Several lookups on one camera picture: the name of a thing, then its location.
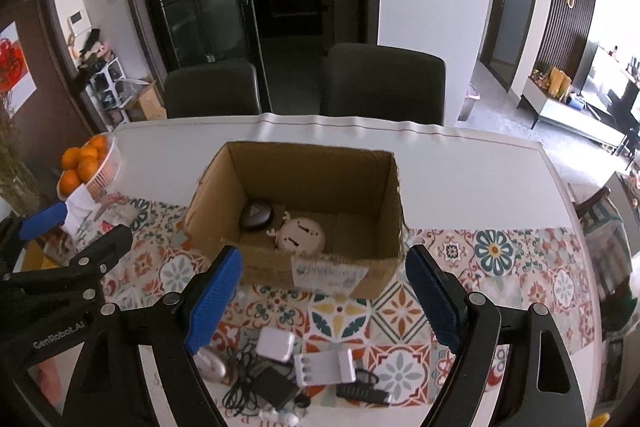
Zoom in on white intercom panel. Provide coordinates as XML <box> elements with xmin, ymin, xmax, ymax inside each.
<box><xmin>67</xmin><ymin>10</ymin><xmax>91</xmax><ymax>38</ymax></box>

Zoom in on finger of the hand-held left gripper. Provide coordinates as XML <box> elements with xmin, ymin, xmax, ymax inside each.
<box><xmin>0</xmin><ymin>224</ymin><xmax>134</xmax><ymax>308</ymax></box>
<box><xmin>0</xmin><ymin>201</ymin><xmax>68</xmax><ymax>268</ymax></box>

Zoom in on flat screen television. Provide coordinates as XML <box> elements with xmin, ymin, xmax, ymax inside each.
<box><xmin>572</xmin><ymin>39</ymin><xmax>640</xmax><ymax>108</ymax></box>

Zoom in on white tv cabinet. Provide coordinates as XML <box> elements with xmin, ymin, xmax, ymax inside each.
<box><xmin>517</xmin><ymin>74</ymin><xmax>628</xmax><ymax>152</ymax></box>

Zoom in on clear plastic bag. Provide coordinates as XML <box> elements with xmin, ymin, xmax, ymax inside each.
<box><xmin>112</xmin><ymin>77</ymin><xmax>151</xmax><ymax>102</ymax></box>

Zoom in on black power adapter with cable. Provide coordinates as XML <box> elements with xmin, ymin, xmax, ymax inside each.
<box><xmin>222</xmin><ymin>342</ymin><xmax>301</xmax><ymax>413</ymax></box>

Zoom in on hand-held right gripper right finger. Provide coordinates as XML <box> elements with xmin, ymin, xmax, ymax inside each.
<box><xmin>405</xmin><ymin>244</ymin><xmax>587</xmax><ymax>427</ymax></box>

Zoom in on small brown carton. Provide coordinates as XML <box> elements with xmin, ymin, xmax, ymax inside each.
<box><xmin>125</xmin><ymin>79</ymin><xmax>168</xmax><ymax>122</ymax></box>

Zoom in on wooden chair with striped cloth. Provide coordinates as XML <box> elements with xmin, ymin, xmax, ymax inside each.
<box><xmin>575</xmin><ymin>187</ymin><xmax>633</xmax><ymax>343</ymax></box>

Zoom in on person's left forearm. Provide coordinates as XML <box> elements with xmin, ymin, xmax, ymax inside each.
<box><xmin>27</xmin><ymin>357</ymin><xmax>63</xmax><ymax>408</ymax></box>

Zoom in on black computer mouse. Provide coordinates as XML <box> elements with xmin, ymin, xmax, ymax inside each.
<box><xmin>240</xmin><ymin>201</ymin><xmax>275</xmax><ymax>233</ymax></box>

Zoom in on yellow box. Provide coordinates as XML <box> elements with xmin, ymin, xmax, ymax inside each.
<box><xmin>22</xmin><ymin>241</ymin><xmax>68</xmax><ymax>272</ymax></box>

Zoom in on cardboard box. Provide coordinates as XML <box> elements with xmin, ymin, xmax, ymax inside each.
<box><xmin>184</xmin><ymin>141</ymin><xmax>412</xmax><ymax>299</ymax></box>

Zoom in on brown entrance door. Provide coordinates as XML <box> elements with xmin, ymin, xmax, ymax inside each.
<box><xmin>0</xmin><ymin>0</ymin><xmax>96</xmax><ymax>188</ymax></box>

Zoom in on white tile-patterned tablecloth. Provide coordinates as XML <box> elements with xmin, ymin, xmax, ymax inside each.
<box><xmin>107</xmin><ymin>113</ymin><xmax>608</xmax><ymax>427</ymax></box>

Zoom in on glass vase with dried flowers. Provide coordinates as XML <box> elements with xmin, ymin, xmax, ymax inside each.
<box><xmin>0</xmin><ymin>104</ymin><xmax>47</xmax><ymax>215</ymax></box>

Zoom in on round beige device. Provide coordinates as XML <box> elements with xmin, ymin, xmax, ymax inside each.
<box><xmin>267</xmin><ymin>211</ymin><xmax>328</xmax><ymax>255</ymax></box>

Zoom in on dark dining chair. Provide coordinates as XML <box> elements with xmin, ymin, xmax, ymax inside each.
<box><xmin>320</xmin><ymin>43</ymin><xmax>447</xmax><ymax>126</ymax></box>
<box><xmin>164</xmin><ymin>58</ymin><xmax>263</xmax><ymax>120</ymax></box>

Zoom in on white charger adapter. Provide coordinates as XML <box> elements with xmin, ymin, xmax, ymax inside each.
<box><xmin>256</xmin><ymin>327</ymin><xmax>296</xmax><ymax>363</ymax></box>

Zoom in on grey trash bin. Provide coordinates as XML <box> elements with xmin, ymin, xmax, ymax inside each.
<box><xmin>457</xmin><ymin>84</ymin><xmax>481</xmax><ymax>122</ymax></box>

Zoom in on yellow bags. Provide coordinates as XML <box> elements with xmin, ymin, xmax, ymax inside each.
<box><xmin>547</xmin><ymin>67</ymin><xmax>573</xmax><ymax>98</ymax></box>

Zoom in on dark interior door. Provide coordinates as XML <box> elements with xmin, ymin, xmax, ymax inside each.
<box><xmin>477</xmin><ymin>0</ymin><xmax>543</xmax><ymax>92</ymax></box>

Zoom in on black framed glass door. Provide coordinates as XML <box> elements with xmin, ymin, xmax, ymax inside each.
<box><xmin>116</xmin><ymin>0</ymin><xmax>273</xmax><ymax>112</ymax></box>

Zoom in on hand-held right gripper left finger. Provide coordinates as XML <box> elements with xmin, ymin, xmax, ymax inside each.
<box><xmin>60</xmin><ymin>245</ymin><xmax>244</xmax><ymax>427</ymax></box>

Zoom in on white paper wrapper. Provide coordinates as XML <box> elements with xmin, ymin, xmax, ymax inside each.
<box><xmin>64</xmin><ymin>187</ymin><xmax>103</xmax><ymax>250</ymax></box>

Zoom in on dark clothing pile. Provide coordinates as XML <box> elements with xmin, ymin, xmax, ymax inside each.
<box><xmin>70</xmin><ymin>28</ymin><xmax>113</xmax><ymax>70</ymax></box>

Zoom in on black usb hub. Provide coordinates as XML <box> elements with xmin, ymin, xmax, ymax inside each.
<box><xmin>336</xmin><ymin>369</ymin><xmax>392</xmax><ymax>405</ymax></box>

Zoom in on white fruit bowl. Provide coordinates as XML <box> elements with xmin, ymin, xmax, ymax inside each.
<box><xmin>56</xmin><ymin>133</ymin><xmax>123</xmax><ymax>202</ymax></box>

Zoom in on silver computer mouse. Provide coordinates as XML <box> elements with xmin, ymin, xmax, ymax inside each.
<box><xmin>192</xmin><ymin>347</ymin><xmax>236</xmax><ymax>383</ymax></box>

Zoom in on red wall poster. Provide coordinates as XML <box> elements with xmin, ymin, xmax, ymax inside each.
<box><xmin>0</xmin><ymin>21</ymin><xmax>38</xmax><ymax>115</ymax></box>

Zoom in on white shoe rack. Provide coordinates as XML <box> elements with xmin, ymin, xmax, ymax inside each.
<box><xmin>80</xmin><ymin>57</ymin><xmax>131</xmax><ymax>132</ymax></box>

